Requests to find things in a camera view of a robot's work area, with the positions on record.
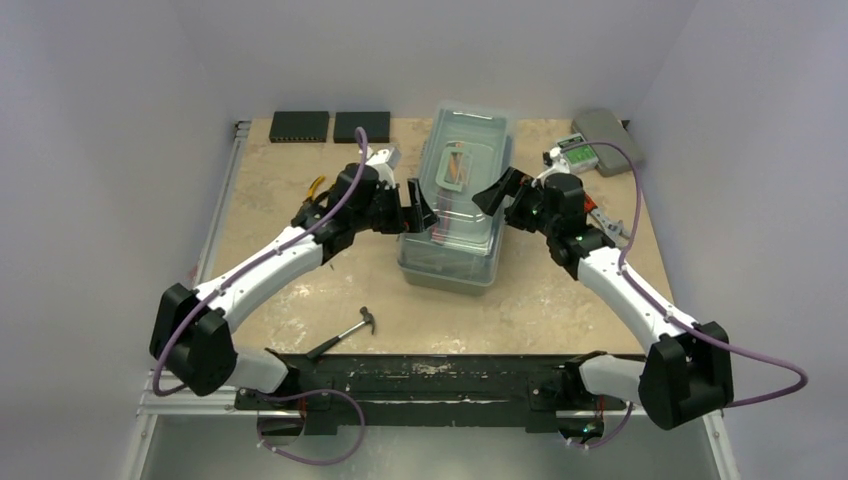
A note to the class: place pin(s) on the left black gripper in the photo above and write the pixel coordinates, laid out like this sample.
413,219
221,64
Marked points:
420,215

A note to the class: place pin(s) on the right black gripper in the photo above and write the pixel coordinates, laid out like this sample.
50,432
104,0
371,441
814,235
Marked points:
516,203

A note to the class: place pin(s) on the translucent green tool box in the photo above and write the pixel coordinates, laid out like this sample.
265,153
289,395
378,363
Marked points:
467,263

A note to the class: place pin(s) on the red black utility knife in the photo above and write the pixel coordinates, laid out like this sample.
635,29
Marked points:
440,232

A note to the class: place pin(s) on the yellow handled pliers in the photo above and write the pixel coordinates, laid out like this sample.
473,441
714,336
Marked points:
456,170

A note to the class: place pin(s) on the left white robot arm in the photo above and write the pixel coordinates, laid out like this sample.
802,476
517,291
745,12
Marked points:
192,340

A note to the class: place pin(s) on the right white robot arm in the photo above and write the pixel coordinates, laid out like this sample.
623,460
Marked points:
686,372

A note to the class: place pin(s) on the green white screw box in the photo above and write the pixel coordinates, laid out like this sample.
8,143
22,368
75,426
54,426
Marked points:
579,156

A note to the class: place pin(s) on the small black flat box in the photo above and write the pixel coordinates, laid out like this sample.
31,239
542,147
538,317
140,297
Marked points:
376,124

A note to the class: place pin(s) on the red adjustable wrench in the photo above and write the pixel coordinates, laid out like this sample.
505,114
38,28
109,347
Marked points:
616,231

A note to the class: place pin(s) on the yellow black needle pliers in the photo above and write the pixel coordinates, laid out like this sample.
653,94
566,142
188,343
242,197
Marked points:
313,188

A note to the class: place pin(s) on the grey plastic case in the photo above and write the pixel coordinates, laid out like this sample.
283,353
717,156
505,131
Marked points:
616,149

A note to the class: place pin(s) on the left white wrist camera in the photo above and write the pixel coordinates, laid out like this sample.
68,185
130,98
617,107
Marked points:
384,160

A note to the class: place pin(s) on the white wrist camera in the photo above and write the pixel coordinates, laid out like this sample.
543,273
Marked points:
384,160
555,162

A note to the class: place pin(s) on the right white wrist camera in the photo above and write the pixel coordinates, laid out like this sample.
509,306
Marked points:
555,162

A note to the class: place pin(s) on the black handled hammer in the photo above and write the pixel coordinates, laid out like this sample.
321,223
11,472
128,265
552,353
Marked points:
368,320

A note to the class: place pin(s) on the black network switch box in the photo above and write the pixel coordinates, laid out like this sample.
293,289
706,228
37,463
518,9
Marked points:
299,127

